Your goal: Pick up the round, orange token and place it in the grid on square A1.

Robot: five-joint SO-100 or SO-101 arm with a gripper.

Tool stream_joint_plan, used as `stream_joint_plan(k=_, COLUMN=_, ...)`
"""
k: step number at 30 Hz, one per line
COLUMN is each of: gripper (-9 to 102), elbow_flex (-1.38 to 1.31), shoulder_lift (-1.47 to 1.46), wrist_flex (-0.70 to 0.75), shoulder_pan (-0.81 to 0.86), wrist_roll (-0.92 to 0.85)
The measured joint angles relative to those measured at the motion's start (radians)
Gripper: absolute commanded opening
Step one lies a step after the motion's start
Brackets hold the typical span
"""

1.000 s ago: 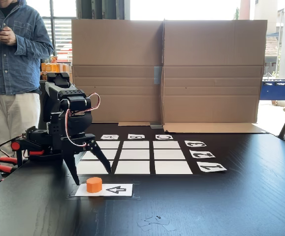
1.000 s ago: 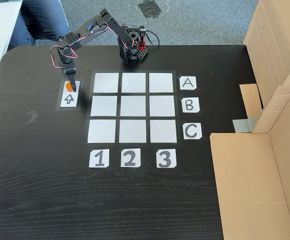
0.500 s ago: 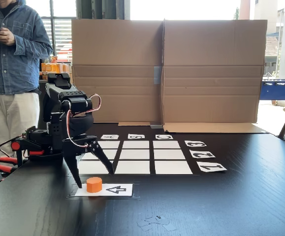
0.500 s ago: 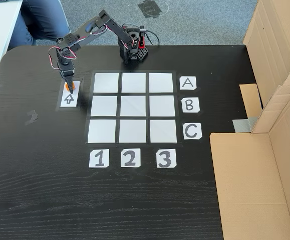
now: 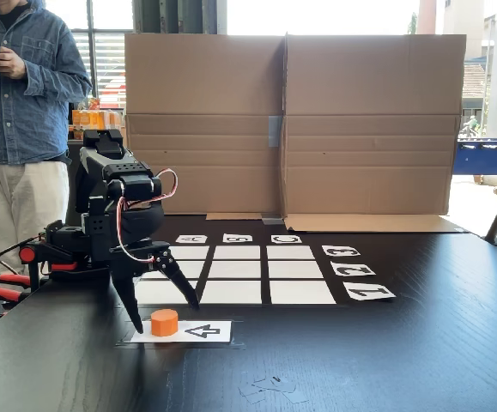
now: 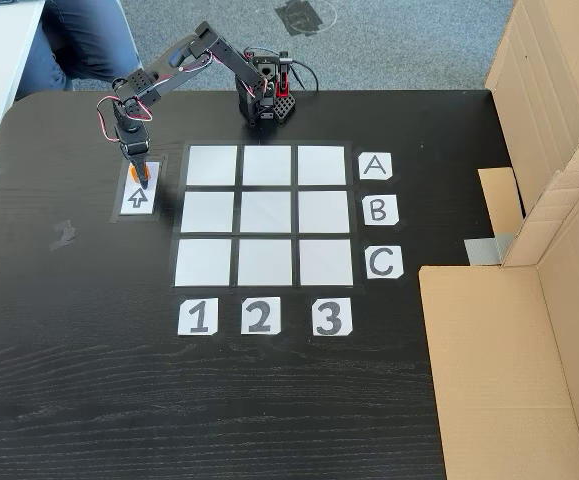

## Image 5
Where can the white arrow paper sheet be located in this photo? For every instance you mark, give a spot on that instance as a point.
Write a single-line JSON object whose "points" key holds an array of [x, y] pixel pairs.
{"points": [[213, 331]]}

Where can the paper sheet letter B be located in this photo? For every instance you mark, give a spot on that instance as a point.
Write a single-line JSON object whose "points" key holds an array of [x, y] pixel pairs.
{"points": [[237, 238]]}

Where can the blue foosball table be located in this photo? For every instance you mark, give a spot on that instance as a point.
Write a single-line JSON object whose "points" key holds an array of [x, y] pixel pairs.
{"points": [[484, 156]]}

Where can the paper sheet number 2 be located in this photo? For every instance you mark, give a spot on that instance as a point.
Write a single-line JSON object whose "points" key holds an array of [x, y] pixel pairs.
{"points": [[353, 269]]}

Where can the paper sheet number 3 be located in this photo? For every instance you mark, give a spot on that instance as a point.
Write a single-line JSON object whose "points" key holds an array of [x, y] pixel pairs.
{"points": [[340, 251]]}

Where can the pale drink carton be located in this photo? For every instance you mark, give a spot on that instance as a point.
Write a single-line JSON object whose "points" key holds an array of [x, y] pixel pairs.
{"points": [[114, 120]]}

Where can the white nine-square paper grid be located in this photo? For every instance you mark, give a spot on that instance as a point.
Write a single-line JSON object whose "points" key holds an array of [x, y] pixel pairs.
{"points": [[239, 270]]}

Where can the grey tape strip on cardboard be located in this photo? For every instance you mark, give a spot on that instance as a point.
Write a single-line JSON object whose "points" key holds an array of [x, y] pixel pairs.
{"points": [[274, 131]]}

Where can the orange drink carton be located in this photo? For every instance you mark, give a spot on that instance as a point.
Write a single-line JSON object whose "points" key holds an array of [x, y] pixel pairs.
{"points": [[86, 120]]}

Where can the person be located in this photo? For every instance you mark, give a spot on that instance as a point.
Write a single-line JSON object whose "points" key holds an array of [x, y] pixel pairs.
{"points": [[25, 111]]}

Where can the brown cardboard wall panel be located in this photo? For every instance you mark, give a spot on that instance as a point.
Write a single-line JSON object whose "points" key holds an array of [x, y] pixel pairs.
{"points": [[213, 86], [372, 129]]}

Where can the grey tape strip on table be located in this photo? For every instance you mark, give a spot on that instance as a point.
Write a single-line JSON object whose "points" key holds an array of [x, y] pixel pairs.
{"points": [[272, 220]]}

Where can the paper sheet letter A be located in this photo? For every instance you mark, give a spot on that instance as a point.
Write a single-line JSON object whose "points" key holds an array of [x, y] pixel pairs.
{"points": [[191, 239]]}

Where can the clear tape scraps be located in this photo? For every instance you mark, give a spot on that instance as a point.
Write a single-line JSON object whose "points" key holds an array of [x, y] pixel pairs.
{"points": [[269, 386]]}

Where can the round orange token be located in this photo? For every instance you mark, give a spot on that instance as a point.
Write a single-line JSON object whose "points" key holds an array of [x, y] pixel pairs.
{"points": [[165, 324]]}

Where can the paper sheet number 1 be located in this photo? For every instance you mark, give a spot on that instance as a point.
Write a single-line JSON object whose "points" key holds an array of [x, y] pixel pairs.
{"points": [[368, 292]]}

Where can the person's left hand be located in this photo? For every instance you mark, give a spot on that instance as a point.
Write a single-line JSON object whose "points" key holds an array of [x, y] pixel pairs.
{"points": [[12, 63]]}

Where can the paper sheet letter C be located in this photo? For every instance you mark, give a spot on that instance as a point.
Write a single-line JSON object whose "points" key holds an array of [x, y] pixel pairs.
{"points": [[286, 239]]}

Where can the red black bar clamp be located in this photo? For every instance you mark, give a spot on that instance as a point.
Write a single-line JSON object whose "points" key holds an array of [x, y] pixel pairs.
{"points": [[63, 266]]}

